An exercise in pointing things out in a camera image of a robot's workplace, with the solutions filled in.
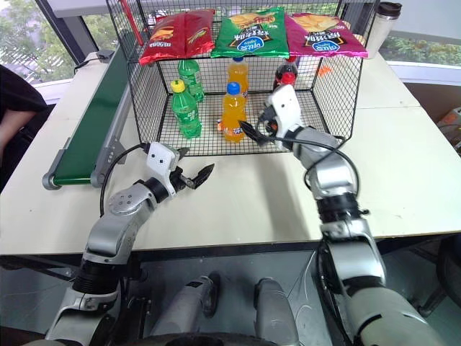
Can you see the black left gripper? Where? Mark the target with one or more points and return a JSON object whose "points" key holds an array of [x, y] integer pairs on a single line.
{"points": [[179, 180]]}

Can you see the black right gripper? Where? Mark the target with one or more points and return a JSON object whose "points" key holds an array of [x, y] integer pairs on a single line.
{"points": [[268, 120]]}

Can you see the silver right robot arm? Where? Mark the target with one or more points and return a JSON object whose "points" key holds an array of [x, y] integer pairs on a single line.
{"points": [[331, 173]]}

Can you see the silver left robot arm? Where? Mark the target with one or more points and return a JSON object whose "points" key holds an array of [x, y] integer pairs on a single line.
{"points": [[108, 230]]}

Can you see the green conveyor belt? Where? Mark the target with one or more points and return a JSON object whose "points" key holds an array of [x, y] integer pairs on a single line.
{"points": [[97, 119]]}

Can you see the orange bottle blue cap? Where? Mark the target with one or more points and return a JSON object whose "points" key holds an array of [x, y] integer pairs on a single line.
{"points": [[233, 115]]}

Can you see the orange soda bottle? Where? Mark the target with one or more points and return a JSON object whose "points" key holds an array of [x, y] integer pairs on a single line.
{"points": [[237, 74]]}

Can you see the cola bottle red cap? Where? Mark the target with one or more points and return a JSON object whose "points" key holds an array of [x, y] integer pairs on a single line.
{"points": [[286, 74]]}

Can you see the green bottle yellow cap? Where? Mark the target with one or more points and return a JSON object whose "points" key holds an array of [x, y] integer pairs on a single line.
{"points": [[185, 111]]}

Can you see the small orange object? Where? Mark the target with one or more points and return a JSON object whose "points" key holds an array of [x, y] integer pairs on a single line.
{"points": [[325, 70]]}

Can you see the green chips bag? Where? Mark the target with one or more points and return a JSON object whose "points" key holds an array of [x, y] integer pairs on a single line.
{"points": [[250, 36]]}

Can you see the green soda bottle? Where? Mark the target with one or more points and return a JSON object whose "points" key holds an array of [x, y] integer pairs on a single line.
{"points": [[191, 74]]}

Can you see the pink chips bag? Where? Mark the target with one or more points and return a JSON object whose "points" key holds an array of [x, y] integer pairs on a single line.
{"points": [[324, 36]]}

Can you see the narrow red snack bag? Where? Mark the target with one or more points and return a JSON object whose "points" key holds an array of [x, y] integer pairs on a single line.
{"points": [[197, 34]]}

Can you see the red chips bag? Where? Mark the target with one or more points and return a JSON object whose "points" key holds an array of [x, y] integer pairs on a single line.
{"points": [[162, 39]]}

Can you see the grey power adapter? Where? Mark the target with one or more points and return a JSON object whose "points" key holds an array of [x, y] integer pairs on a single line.
{"points": [[105, 55]]}

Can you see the silver left robot leg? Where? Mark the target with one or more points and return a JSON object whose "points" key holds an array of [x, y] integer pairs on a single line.
{"points": [[187, 306]]}

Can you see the silver robot leg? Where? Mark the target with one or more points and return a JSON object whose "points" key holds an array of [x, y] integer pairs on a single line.
{"points": [[187, 306], [273, 310]]}

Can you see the silver travel mug black lid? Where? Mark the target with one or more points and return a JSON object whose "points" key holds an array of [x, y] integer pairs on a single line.
{"points": [[381, 29]]}

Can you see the red rod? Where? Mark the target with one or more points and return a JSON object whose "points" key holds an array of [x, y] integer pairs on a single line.
{"points": [[131, 21]]}

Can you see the silver right robot leg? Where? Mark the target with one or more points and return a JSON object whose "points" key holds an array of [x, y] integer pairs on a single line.
{"points": [[273, 310]]}

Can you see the dark rounded robot torso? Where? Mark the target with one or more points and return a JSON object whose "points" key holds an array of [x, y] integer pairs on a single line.
{"points": [[216, 341]]}

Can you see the person in dark clothes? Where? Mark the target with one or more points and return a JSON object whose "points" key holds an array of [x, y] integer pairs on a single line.
{"points": [[18, 119]]}

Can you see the grey orange device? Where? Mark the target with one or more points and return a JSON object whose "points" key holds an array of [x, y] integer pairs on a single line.
{"points": [[452, 122]]}

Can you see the black rounded object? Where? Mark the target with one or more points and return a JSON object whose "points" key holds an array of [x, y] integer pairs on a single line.
{"points": [[450, 263]]}

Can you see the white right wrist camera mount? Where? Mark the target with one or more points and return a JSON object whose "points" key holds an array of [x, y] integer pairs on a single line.
{"points": [[286, 108]]}

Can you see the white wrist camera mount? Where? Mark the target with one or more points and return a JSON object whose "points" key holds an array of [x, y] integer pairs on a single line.
{"points": [[286, 108], [160, 155]]}

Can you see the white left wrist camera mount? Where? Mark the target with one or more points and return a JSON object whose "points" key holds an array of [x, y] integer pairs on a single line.
{"points": [[160, 155]]}

